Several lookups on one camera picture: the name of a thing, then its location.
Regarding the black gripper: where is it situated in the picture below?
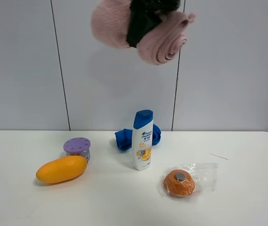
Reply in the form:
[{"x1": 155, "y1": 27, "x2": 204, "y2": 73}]
[{"x1": 126, "y1": 0, "x2": 181, "y2": 48}]

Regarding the pink towel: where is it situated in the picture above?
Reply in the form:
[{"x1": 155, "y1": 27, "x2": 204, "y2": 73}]
[{"x1": 91, "y1": 0, "x2": 195, "y2": 65}]

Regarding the orange object in plastic bag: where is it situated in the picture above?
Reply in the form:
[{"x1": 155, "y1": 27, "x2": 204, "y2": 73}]
[{"x1": 158, "y1": 162, "x2": 218, "y2": 200}]

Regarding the white blue shampoo bottle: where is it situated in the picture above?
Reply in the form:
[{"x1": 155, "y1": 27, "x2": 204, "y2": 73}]
[{"x1": 132, "y1": 110, "x2": 153, "y2": 171}]

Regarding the blue rolled cloth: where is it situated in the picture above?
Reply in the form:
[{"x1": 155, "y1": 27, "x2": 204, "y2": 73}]
[{"x1": 115, "y1": 124, "x2": 161, "y2": 152}]

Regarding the purple lid air freshener jar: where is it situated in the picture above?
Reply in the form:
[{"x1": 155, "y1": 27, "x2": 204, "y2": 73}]
[{"x1": 63, "y1": 137, "x2": 90, "y2": 161}]

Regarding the yellow mango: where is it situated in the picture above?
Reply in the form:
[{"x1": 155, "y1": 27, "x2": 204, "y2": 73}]
[{"x1": 36, "y1": 155, "x2": 88, "y2": 184}]

